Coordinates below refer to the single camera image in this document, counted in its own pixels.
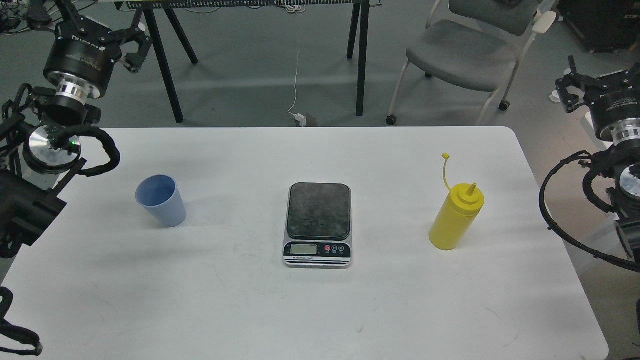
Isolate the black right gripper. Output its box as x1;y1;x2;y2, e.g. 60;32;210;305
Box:
555;55;640;142

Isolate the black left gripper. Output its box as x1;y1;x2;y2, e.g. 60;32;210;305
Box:
43;0;153;98

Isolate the blue ribbed plastic cup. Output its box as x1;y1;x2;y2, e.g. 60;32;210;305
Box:
135;174;186;228

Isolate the yellow squeeze bottle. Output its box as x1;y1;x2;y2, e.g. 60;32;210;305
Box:
429;152;485;251

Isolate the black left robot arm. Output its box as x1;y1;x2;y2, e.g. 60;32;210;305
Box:
0;0;153;259

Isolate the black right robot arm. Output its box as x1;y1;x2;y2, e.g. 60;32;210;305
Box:
538;55;640;272

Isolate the digital kitchen scale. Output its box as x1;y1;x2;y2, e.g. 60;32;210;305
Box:
282;182;354;269

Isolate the white tape spool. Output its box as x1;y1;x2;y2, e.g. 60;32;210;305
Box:
549;89;562;104

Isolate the black box in corner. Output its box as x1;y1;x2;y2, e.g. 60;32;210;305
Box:
557;0;640;54

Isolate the grey office chair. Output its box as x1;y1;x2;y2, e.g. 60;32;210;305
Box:
386;0;557;126

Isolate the black trestle table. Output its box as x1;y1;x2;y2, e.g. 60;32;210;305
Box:
106;0;386;128

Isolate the white cable with plug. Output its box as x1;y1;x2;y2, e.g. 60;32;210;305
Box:
287;37;320;128

